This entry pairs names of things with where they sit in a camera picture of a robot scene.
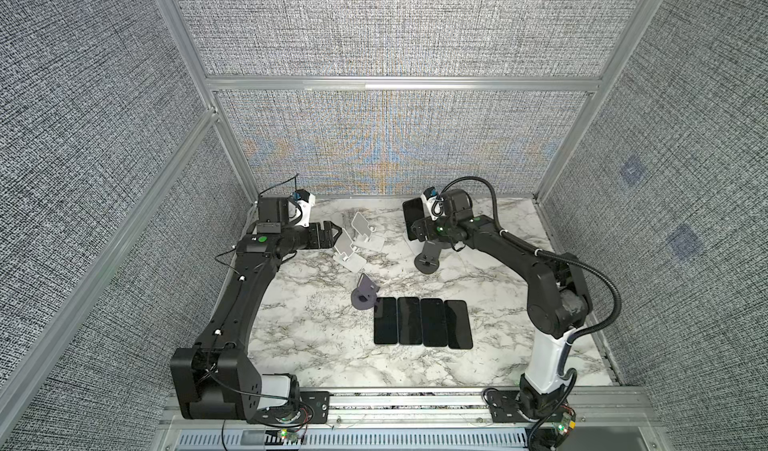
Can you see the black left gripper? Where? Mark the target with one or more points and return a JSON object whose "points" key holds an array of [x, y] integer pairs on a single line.
{"points": [[327, 240]]}

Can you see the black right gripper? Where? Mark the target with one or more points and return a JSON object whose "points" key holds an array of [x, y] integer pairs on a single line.
{"points": [[419, 230]]}

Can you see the white folding phone stand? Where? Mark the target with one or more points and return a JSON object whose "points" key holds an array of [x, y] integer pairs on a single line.
{"points": [[346, 255]]}

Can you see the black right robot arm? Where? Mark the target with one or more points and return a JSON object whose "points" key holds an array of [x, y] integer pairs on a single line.
{"points": [[557, 304]]}

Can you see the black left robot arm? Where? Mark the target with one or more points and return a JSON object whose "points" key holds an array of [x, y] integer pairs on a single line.
{"points": [[214, 378]]}

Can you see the white stand back centre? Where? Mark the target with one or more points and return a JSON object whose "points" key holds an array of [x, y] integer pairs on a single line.
{"points": [[416, 247]]}

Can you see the dark round phone stand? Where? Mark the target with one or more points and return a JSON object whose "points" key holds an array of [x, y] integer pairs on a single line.
{"points": [[428, 260]]}

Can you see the purple round phone stand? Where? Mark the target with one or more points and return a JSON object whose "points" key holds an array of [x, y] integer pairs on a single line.
{"points": [[365, 294]]}

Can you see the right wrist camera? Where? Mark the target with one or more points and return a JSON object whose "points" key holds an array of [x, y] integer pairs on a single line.
{"points": [[432, 203]]}

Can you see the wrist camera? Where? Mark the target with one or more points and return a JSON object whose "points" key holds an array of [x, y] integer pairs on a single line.
{"points": [[301, 203], [432, 203]]}

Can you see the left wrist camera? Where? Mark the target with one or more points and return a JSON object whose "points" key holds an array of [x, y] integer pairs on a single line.
{"points": [[301, 203]]}

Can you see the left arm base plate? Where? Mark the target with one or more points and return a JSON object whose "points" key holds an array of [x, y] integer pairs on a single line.
{"points": [[307, 407]]}

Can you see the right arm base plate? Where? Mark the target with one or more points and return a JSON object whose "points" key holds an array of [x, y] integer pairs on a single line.
{"points": [[510, 404]]}

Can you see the aluminium front rail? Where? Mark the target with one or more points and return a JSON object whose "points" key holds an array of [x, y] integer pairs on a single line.
{"points": [[427, 418]]}

